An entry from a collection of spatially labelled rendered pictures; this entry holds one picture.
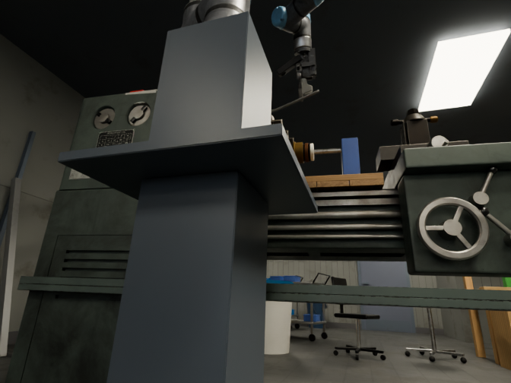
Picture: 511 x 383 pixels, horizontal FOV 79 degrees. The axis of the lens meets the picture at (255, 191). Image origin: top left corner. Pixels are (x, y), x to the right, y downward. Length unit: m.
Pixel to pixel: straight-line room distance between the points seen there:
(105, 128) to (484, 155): 1.21
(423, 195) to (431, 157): 0.10
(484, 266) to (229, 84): 0.72
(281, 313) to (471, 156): 2.98
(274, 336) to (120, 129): 2.89
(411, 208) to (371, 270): 7.40
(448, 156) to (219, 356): 0.74
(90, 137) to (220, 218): 0.89
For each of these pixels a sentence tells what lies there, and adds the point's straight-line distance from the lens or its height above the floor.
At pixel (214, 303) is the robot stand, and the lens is 0.51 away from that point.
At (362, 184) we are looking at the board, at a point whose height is 0.87.
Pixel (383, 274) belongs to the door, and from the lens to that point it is 8.31.
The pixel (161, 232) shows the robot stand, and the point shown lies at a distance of 0.57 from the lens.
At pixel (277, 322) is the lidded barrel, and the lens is 3.65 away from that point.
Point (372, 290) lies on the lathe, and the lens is 0.83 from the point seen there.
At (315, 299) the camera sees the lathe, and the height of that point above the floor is 0.53.
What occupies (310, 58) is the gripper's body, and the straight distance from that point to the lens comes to 1.43.
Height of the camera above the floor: 0.52
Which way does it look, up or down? 19 degrees up
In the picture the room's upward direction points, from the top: 2 degrees clockwise
